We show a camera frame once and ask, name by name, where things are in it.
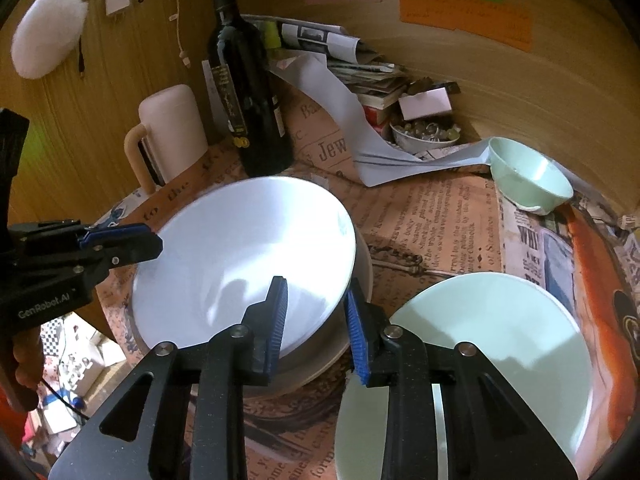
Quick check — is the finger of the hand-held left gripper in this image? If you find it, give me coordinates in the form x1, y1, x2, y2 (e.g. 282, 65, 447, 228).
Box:
12, 219, 113, 242
80, 225, 163, 267

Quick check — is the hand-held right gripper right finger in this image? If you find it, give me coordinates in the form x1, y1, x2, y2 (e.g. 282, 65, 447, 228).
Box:
344, 277, 576, 480

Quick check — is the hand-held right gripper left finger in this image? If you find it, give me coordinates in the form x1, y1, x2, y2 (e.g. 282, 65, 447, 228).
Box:
48, 275, 290, 480

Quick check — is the grey-pink plate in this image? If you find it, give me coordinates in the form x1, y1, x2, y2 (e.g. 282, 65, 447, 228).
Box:
270, 245, 373, 393

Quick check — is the large white plate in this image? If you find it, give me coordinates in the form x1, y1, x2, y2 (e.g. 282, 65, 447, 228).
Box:
132, 175, 357, 361

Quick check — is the mint green plate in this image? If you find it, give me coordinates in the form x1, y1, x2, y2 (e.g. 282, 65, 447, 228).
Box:
334, 272, 595, 480

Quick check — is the person's left forearm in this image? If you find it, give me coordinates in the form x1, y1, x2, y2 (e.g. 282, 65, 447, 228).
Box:
0, 395, 23, 461

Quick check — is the person's left hand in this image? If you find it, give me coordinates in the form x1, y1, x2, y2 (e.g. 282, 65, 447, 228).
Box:
14, 327, 48, 403

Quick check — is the cartoon print box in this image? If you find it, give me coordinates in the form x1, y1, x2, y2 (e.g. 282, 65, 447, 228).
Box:
92, 187, 156, 233

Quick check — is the checkered cloth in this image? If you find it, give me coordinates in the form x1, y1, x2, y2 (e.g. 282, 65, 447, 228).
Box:
40, 320, 76, 356

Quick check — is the newspaper print table mat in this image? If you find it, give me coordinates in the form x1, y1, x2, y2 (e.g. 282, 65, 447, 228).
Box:
95, 75, 640, 480

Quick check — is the white card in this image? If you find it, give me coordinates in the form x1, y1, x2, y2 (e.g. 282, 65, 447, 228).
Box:
201, 59, 223, 133

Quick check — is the dark wine bottle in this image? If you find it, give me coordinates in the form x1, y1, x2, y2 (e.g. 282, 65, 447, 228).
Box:
206, 0, 296, 178

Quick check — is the white fluffy ball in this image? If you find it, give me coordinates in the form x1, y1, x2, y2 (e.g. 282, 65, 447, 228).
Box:
11, 0, 90, 80

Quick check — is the white paper strip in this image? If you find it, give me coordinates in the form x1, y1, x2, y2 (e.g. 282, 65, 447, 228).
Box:
270, 52, 493, 188

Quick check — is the small bowl of trinkets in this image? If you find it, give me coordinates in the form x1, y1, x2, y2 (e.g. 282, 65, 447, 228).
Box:
390, 119, 463, 153

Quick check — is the mint green bowl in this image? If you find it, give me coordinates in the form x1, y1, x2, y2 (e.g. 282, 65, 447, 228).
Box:
487, 136, 575, 216

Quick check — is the small white box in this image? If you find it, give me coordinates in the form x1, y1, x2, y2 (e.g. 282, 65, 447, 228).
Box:
398, 87, 452, 121

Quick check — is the pile of newspapers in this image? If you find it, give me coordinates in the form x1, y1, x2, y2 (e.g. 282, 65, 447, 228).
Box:
240, 14, 416, 126

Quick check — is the orange sticky note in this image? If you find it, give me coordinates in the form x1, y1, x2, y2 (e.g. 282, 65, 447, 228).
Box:
398, 0, 533, 53

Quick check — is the cream jug with handle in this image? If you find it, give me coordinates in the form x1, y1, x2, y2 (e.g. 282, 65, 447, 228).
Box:
123, 84, 210, 196

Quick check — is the white cable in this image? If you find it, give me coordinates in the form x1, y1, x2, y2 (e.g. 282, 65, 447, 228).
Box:
150, 0, 193, 68

